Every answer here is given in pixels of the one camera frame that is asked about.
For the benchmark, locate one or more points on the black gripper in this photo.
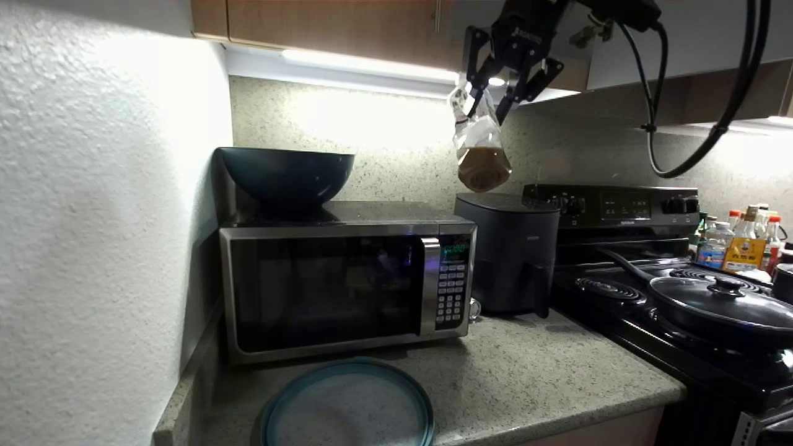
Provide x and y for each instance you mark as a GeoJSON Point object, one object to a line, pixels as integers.
{"type": "Point", "coordinates": [529, 28]}

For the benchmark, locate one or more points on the black air fryer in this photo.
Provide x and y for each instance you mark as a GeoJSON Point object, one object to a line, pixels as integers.
{"type": "Point", "coordinates": [508, 256]}

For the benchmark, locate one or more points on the black stove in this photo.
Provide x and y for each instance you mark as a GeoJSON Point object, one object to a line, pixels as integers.
{"type": "Point", "coordinates": [620, 213]}

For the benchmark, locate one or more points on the stainless steel microwave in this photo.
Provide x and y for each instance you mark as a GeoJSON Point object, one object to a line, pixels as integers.
{"type": "Point", "coordinates": [330, 288]}

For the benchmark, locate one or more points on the under-cabinet light strip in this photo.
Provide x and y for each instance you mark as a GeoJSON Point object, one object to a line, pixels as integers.
{"type": "Point", "coordinates": [373, 65]}

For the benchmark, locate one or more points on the clear bottle with brown liquid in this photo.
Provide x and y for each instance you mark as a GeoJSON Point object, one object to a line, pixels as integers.
{"type": "Point", "coordinates": [484, 165]}

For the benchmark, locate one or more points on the clear bottle with blue label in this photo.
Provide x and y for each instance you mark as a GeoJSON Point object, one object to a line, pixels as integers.
{"type": "Point", "coordinates": [712, 249]}

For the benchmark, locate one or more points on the dark blue bowl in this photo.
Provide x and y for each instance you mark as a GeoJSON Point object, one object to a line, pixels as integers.
{"type": "Point", "coordinates": [285, 176]}

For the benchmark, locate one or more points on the dark range hood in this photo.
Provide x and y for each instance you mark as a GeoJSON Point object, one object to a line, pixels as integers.
{"type": "Point", "coordinates": [781, 98]}

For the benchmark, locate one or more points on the blue-rimmed round plate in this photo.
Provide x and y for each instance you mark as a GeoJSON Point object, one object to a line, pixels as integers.
{"type": "Point", "coordinates": [347, 410]}

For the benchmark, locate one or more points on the black frying pan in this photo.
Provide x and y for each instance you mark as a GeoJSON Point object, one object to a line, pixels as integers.
{"type": "Point", "coordinates": [719, 324]}

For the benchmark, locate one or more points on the wooden wall cabinet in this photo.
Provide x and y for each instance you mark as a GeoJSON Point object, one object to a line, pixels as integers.
{"type": "Point", "coordinates": [330, 20]}

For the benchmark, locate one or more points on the red-capped sauce bottle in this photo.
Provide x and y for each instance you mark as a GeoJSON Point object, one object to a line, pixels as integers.
{"type": "Point", "coordinates": [774, 239]}

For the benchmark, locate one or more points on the yellow oil bottle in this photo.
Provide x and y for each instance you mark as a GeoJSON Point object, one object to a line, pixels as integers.
{"type": "Point", "coordinates": [746, 249]}

